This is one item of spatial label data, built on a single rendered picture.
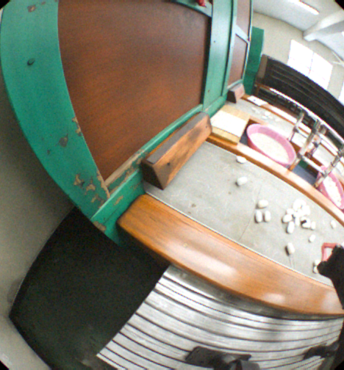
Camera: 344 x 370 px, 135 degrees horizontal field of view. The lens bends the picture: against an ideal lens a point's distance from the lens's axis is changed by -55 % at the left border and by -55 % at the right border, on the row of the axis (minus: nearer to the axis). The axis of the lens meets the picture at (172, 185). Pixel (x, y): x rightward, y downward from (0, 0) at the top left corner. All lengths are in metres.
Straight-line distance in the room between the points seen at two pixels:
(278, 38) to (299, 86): 5.14
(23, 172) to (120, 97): 0.86
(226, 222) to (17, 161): 1.03
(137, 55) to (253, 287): 0.50
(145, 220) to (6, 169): 0.86
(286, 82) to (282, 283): 0.44
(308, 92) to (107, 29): 0.35
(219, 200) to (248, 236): 0.13
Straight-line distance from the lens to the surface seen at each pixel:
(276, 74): 0.34
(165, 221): 0.35
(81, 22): 0.23
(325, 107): 0.37
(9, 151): 0.97
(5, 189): 1.05
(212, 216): 0.40
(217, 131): 0.60
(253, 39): 3.02
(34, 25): 0.20
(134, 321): 0.45
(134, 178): 0.35
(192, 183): 0.44
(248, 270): 0.37
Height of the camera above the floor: 1.09
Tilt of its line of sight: 54 degrees down
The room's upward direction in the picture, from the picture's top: 2 degrees clockwise
